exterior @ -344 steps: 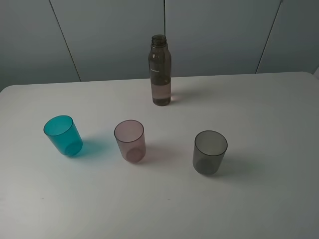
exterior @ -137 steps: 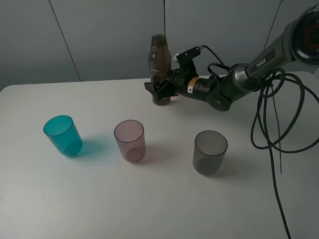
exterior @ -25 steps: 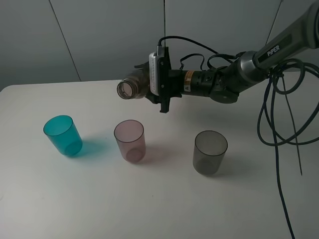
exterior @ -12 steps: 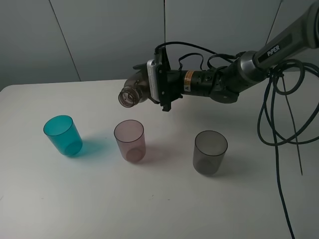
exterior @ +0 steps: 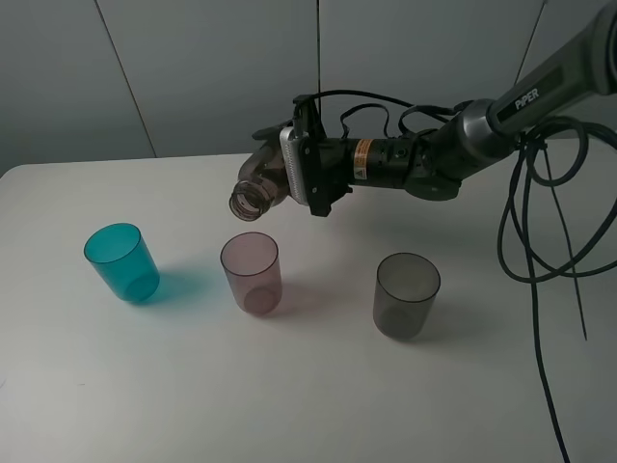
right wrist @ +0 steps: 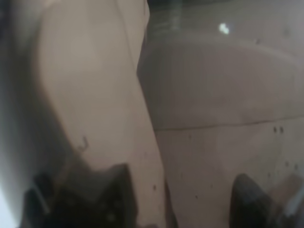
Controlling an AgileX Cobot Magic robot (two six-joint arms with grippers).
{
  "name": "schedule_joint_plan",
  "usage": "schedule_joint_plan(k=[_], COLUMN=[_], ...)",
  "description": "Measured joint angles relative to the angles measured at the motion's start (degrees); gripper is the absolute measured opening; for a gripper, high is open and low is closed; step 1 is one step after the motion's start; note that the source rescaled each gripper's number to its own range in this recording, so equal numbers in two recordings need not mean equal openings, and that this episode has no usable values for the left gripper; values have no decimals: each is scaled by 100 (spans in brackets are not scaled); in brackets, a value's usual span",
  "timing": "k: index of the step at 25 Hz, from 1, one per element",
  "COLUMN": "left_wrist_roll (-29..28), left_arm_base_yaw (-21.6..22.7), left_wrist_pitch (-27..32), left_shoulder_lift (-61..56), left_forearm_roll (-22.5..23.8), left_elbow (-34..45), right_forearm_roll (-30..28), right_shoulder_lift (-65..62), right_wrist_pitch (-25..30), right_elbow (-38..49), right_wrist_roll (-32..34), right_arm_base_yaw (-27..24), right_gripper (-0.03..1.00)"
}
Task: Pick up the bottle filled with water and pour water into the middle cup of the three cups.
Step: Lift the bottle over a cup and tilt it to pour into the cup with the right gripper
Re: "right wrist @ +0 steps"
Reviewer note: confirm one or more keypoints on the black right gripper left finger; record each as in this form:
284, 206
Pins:
86, 199

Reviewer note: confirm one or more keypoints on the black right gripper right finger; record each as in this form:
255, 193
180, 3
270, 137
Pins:
252, 207

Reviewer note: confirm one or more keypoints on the smoky transparent water bottle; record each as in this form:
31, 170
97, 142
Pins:
188, 94

